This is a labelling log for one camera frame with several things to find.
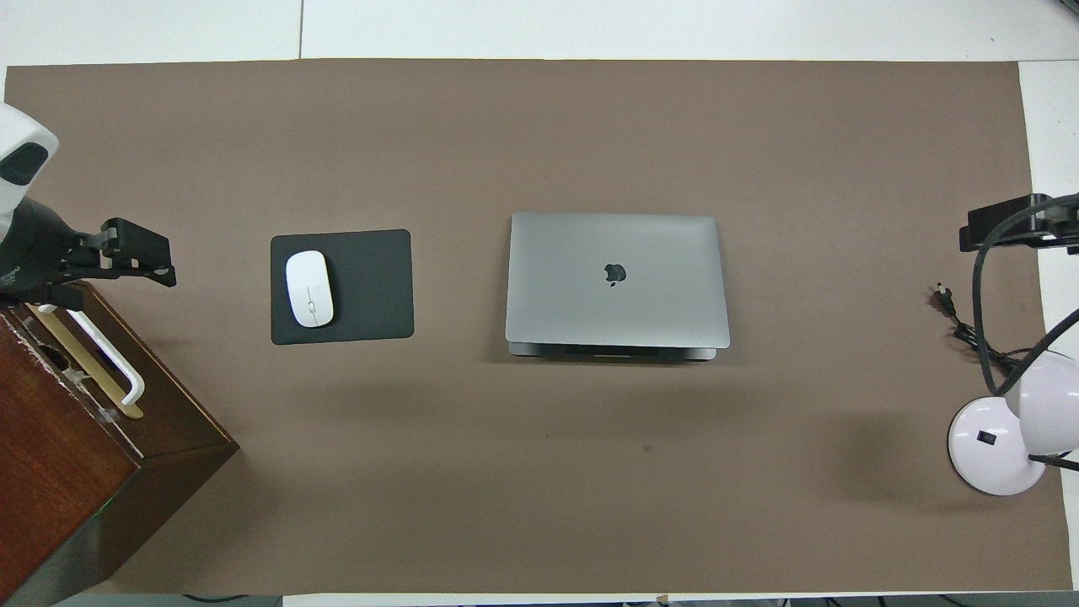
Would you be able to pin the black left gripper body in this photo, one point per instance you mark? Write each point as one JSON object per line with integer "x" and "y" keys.
{"x": 38, "y": 249}

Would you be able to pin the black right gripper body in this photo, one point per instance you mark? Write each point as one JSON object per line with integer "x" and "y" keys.
{"x": 1066, "y": 236}

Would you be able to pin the silver grey laptop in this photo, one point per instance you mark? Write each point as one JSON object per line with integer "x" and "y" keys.
{"x": 590, "y": 295}

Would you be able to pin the dark brown wooden box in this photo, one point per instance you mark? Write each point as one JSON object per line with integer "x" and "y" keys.
{"x": 50, "y": 464}

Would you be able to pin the white computer mouse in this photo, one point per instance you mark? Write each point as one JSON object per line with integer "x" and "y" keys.
{"x": 309, "y": 288}

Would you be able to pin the white desk lamp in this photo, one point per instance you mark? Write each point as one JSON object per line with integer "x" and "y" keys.
{"x": 986, "y": 447}

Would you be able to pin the black mouse pad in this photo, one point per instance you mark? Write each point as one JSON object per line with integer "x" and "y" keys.
{"x": 371, "y": 270}

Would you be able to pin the brown table mat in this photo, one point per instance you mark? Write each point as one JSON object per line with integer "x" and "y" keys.
{"x": 506, "y": 126}

